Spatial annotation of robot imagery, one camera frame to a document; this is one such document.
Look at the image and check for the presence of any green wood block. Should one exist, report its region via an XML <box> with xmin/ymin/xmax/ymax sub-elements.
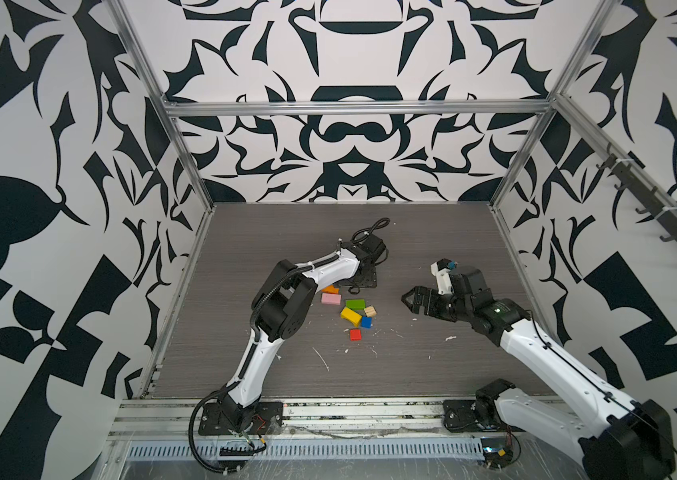
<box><xmin>345</xmin><ymin>299</ymin><xmax>367</xmax><ymax>310</ymax></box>

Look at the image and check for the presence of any white cable duct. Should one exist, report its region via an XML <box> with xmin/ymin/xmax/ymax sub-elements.
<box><xmin>128</xmin><ymin>437</ymin><xmax>485</xmax><ymax>461</ymax></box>

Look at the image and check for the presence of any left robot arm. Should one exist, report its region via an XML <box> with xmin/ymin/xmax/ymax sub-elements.
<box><xmin>218</xmin><ymin>230</ymin><xmax>388</xmax><ymax>431</ymax></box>

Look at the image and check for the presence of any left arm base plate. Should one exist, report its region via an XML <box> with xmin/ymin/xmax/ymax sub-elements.
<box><xmin>198</xmin><ymin>402</ymin><xmax>284</xmax><ymax>436</ymax></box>

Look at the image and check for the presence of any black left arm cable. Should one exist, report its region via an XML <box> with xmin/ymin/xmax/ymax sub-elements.
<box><xmin>186</xmin><ymin>383</ymin><xmax>268</xmax><ymax>476</ymax></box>

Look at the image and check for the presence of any black hook rail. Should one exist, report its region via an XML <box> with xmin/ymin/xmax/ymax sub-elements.
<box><xmin>598</xmin><ymin>142</ymin><xmax>677</xmax><ymax>244</ymax></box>

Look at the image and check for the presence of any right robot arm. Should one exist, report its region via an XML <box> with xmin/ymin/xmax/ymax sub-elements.
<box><xmin>401</xmin><ymin>259</ymin><xmax>677</xmax><ymax>479</ymax></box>

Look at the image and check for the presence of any pink wood block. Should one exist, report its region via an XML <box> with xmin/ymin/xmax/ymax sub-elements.
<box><xmin>320</xmin><ymin>292</ymin><xmax>343</xmax><ymax>306</ymax></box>

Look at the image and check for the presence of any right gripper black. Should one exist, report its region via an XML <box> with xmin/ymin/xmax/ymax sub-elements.
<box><xmin>401</xmin><ymin>284</ymin><xmax>474</xmax><ymax>324</ymax></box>

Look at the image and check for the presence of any yellow wood block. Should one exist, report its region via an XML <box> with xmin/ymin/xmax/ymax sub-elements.
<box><xmin>341</xmin><ymin>307</ymin><xmax>363</xmax><ymax>328</ymax></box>

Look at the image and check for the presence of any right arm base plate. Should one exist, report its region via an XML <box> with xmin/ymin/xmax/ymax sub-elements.
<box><xmin>443</xmin><ymin>397</ymin><xmax>523</xmax><ymax>433</ymax></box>

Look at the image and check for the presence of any small green circuit board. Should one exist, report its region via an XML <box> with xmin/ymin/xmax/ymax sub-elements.
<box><xmin>481</xmin><ymin>437</ymin><xmax>522</xmax><ymax>471</ymax></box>

